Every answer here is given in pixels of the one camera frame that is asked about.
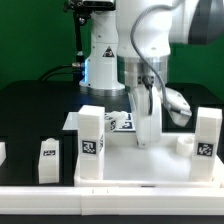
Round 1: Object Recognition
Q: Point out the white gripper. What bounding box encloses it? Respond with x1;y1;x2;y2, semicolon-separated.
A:
128;85;162;148

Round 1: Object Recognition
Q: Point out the white desk tabletop panel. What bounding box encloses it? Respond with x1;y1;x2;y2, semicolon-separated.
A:
74;132;224;188

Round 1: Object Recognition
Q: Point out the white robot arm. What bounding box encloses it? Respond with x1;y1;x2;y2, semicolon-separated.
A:
79;0;224;147

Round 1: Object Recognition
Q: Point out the white marker tag sheet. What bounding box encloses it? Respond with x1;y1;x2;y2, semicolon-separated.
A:
63;112;135;132

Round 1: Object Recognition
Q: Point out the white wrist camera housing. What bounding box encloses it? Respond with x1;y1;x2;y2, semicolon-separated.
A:
166;88;192;127

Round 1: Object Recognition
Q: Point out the black cable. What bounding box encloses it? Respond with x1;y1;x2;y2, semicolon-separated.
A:
39;64;83;82

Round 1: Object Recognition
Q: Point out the white front barrier rail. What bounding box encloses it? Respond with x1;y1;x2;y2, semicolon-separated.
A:
0;187;224;215

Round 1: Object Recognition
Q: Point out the white barrier rail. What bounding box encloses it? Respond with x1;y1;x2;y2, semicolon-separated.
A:
0;187;224;215
0;142;6;166

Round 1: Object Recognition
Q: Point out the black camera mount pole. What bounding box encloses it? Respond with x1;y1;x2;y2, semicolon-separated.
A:
63;0;115;69

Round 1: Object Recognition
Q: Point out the white left barrier rail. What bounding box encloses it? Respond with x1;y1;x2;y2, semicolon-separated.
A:
0;142;6;166

